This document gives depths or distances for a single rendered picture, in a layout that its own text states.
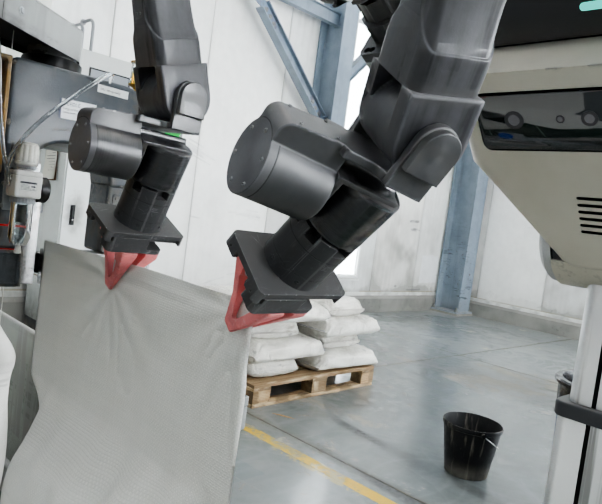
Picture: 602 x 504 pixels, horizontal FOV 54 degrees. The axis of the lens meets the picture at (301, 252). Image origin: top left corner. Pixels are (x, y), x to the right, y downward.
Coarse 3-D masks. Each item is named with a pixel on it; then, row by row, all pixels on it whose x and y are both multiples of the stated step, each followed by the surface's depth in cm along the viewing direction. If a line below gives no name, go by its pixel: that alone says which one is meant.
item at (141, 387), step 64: (64, 256) 85; (64, 320) 84; (128, 320) 72; (192, 320) 61; (64, 384) 83; (128, 384) 71; (192, 384) 60; (64, 448) 74; (128, 448) 69; (192, 448) 59
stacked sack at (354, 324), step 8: (328, 320) 405; (336, 320) 408; (344, 320) 412; (352, 320) 417; (360, 320) 423; (368, 320) 428; (376, 320) 436; (304, 328) 407; (312, 328) 399; (320, 328) 398; (328, 328) 396; (336, 328) 399; (344, 328) 406; (352, 328) 413; (360, 328) 420; (368, 328) 427; (376, 328) 435; (320, 336) 399; (328, 336) 397
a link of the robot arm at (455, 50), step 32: (416, 0) 38; (448, 0) 36; (480, 0) 37; (416, 32) 38; (448, 32) 37; (480, 32) 38; (384, 64) 42; (416, 64) 38; (448, 64) 38; (480, 64) 39; (384, 96) 42; (416, 96) 38; (448, 96) 39; (384, 128) 42; (416, 128) 40
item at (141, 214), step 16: (128, 192) 68; (144, 192) 67; (96, 208) 69; (112, 208) 71; (128, 208) 68; (144, 208) 68; (160, 208) 69; (112, 224) 68; (128, 224) 69; (144, 224) 69; (160, 224) 71; (160, 240) 72; (176, 240) 73
